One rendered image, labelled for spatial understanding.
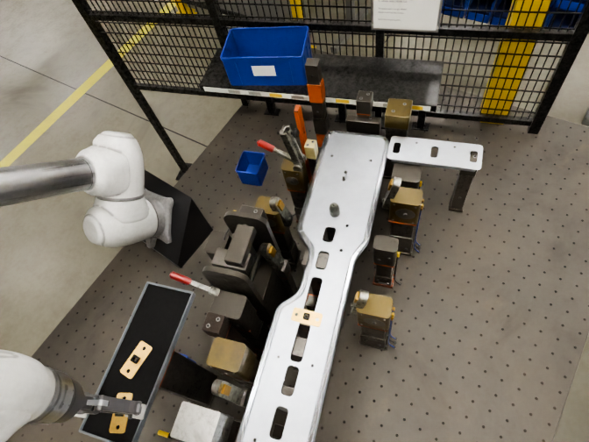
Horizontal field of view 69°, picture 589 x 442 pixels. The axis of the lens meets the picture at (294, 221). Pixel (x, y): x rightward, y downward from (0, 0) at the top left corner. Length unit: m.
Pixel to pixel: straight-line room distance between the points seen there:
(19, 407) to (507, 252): 1.44
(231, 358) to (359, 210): 0.58
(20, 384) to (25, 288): 2.29
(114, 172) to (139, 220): 0.21
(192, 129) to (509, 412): 2.52
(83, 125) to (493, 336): 3.07
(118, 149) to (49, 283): 1.61
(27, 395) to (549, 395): 1.33
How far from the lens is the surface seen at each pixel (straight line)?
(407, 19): 1.63
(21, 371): 0.79
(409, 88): 1.62
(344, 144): 1.49
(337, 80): 1.66
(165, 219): 1.65
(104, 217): 1.53
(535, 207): 1.79
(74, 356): 1.81
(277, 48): 1.78
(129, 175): 1.50
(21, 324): 2.96
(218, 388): 1.10
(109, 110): 3.62
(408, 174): 1.43
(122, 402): 0.96
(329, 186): 1.39
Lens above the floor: 2.14
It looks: 59 degrees down
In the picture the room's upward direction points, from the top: 18 degrees counter-clockwise
